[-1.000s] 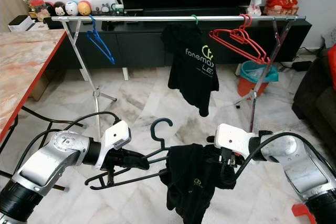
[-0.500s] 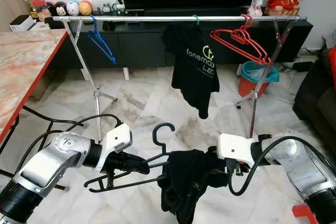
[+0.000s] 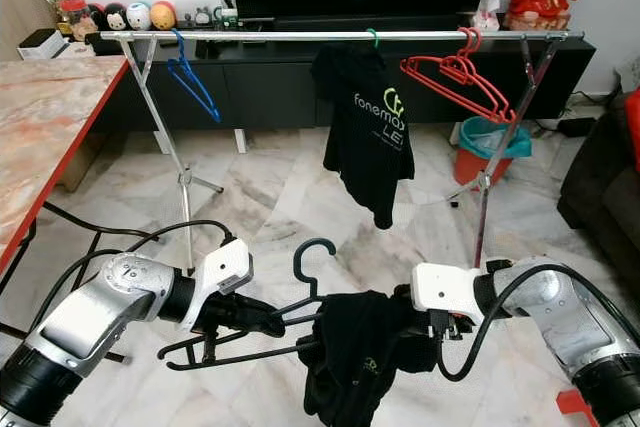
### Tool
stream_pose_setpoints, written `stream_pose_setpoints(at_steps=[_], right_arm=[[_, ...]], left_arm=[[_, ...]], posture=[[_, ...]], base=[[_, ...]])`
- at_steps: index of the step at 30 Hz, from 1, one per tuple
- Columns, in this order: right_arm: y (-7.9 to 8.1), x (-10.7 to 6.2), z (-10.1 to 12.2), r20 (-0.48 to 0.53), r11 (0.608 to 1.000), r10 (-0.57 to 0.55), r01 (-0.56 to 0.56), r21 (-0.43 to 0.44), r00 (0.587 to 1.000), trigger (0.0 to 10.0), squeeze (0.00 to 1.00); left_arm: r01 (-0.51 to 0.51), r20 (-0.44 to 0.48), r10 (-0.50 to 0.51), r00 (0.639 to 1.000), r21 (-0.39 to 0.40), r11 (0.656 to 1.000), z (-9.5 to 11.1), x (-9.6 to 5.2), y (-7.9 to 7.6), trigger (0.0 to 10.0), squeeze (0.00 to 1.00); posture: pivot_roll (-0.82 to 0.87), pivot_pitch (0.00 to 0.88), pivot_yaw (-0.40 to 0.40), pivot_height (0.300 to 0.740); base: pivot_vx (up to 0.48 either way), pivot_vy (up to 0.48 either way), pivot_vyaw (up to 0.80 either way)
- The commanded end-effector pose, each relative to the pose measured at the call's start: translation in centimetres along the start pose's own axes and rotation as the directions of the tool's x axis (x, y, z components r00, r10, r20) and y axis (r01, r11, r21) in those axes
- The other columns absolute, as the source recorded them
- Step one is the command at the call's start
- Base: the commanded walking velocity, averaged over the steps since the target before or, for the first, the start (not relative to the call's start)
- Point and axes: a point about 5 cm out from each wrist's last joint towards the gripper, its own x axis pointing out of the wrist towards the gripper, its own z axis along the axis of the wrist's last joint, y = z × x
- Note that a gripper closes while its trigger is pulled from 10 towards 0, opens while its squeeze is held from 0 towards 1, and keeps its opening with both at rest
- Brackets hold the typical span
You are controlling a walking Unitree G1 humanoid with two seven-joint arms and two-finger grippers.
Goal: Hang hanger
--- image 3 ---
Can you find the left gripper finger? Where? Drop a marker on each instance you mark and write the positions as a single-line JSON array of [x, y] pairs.
[[250, 332], [263, 312]]

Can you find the black plastic hanger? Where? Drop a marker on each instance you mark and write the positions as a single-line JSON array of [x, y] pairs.
[[298, 267]]

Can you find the plain black polo shirt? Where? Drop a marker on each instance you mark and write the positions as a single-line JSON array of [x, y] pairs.
[[360, 367]]

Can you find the green plastic hanger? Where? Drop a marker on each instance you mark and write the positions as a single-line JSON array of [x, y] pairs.
[[372, 37]]

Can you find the black fonemax print shirt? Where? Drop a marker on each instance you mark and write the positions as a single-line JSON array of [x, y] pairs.
[[365, 152]]

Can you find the dark sofa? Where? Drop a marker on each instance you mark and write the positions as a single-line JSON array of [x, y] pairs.
[[605, 207]]

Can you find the black television console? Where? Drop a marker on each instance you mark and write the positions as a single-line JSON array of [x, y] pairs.
[[270, 87]]

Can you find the red plastic hangers bunch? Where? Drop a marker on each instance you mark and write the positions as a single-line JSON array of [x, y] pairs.
[[460, 72]]

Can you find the blue plastic hangers bunch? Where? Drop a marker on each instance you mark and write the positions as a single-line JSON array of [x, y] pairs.
[[182, 65]]

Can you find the marble top folding table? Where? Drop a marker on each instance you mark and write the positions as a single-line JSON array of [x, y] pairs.
[[50, 127]]

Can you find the silver metal clothes rack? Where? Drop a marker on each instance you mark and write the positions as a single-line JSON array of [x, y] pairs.
[[280, 35]]

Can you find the red cushion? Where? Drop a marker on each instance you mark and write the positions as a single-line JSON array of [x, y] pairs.
[[634, 127]]

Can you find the small grey totoro figurine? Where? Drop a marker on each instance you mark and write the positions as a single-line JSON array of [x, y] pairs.
[[203, 18]]

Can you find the green white small gadget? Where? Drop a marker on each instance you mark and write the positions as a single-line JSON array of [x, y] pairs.
[[228, 15]]

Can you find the white tissue pack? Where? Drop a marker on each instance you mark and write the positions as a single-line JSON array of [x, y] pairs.
[[487, 15]]

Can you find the orange egg figurine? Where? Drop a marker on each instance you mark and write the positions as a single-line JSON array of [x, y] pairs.
[[163, 17]]

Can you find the white egg figurine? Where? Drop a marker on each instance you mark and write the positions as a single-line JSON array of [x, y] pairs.
[[138, 17]]

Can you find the white box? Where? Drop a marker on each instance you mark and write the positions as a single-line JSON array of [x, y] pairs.
[[42, 45]]

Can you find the red lid snack jar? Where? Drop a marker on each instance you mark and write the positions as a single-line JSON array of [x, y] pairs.
[[74, 22]]

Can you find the light wooden cabinet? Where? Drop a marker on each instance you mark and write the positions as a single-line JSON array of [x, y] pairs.
[[22, 7]]

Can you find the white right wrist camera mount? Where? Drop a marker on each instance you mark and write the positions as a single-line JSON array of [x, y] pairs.
[[445, 289]]

